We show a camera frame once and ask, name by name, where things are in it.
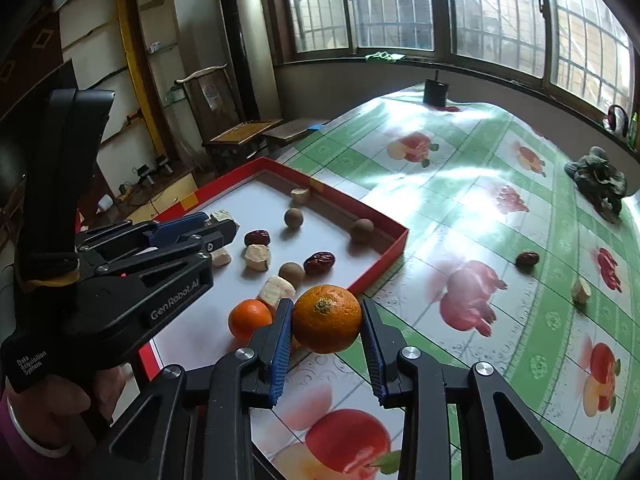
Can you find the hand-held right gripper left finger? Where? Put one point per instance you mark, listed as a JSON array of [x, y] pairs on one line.
[[282, 340]]

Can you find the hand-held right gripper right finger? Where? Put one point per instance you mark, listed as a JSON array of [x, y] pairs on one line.
[[372, 340]]

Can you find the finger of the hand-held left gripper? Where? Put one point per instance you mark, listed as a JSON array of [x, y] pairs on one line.
[[175, 227], [210, 240]]

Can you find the beige sugarcane chunk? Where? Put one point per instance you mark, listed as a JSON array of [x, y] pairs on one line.
[[223, 216], [300, 195], [276, 292], [258, 256], [581, 291], [220, 258]]

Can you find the orange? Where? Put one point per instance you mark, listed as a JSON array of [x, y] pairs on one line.
[[247, 317], [325, 317]]

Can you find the red date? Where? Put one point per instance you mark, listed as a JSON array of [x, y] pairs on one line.
[[527, 259], [257, 237], [319, 262]]

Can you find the brown longan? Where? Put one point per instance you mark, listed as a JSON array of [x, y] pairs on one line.
[[293, 218], [291, 273], [362, 230]]

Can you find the red-rimmed white tray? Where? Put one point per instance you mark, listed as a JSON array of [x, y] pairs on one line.
[[320, 220]]

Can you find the person's left forearm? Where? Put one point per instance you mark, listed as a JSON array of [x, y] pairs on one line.
[[20, 455]]

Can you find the person's left hand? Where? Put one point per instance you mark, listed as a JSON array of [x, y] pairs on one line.
[[100, 392]]

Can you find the small black device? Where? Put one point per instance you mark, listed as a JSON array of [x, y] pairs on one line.
[[162, 165], [142, 173]]

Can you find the wooden chair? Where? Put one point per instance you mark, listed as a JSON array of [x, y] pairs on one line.
[[245, 130]]

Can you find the low wooden stool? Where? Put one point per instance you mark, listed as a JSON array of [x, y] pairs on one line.
[[295, 127]]

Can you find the small blue item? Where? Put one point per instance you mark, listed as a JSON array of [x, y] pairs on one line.
[[318, 126]]

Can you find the yellow pole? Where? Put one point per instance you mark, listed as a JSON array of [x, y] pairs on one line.
[[134, 75]]

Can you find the fruit print tablecloth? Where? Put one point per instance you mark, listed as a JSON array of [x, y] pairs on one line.
[[475, 200]]

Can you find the standing air conditioner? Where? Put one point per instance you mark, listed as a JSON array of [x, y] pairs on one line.
[[245, 60]]

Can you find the green crumpled cloth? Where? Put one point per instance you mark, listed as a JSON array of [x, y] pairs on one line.
[[382, 56]]

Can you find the black pot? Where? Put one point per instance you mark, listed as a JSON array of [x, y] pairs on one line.
[[435, 94]]

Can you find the green leafy vegetable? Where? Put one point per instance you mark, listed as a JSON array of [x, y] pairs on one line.
[[597, 177]]

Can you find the barred window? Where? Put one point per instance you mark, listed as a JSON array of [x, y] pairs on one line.
[[390, 10]]

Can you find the headphones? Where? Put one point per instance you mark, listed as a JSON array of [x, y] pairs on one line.
[[622, 122]]

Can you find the green bottle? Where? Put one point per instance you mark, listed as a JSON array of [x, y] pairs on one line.
[[635, 130]]

